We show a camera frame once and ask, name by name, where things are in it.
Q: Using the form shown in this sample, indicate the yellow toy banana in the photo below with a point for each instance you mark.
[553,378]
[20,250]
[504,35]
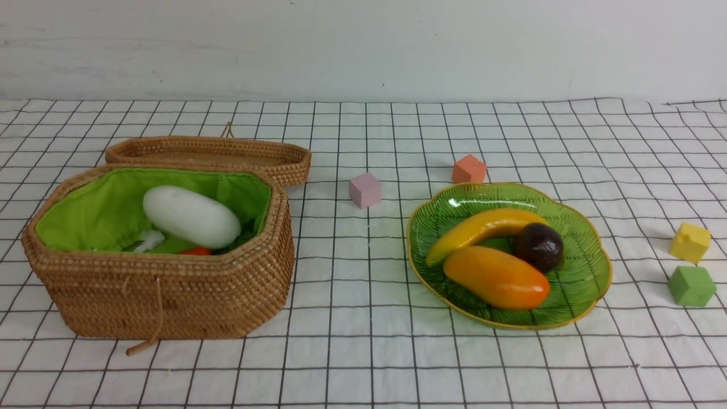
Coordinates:
[479,227]

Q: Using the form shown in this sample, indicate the orange toy mango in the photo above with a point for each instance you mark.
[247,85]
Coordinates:
[497,278]

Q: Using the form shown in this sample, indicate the orange toy carrot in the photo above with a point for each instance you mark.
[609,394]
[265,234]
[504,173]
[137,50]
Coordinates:
[199,251]

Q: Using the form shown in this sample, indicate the white toy radish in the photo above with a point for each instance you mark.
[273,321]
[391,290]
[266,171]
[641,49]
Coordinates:
[191,216]

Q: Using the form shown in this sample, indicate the purple toy mangosteen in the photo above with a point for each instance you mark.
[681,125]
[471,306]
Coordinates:
[540,246]

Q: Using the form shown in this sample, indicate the pink foam cube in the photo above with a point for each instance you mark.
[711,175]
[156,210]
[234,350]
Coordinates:
[365,190]

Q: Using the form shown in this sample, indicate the woven rattan basket lid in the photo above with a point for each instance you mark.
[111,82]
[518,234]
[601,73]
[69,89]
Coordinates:
[284,163]

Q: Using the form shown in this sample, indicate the orange foam cube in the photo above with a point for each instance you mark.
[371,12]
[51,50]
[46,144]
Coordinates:
[469,169]

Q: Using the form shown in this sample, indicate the white grid tablecloth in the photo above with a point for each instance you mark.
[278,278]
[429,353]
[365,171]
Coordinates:
[359,330]

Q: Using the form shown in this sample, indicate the green leaf-shaped glass plate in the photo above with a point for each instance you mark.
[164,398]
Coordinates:
[576,285]

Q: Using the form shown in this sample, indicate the woven rattan basket green lining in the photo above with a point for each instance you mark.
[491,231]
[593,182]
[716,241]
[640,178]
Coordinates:
[80,245]

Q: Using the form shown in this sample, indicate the yellow foam cube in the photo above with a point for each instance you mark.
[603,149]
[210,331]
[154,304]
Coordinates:
[690,243]

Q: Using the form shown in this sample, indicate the green foam cube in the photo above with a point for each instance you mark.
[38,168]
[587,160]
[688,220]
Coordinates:
[691,286]

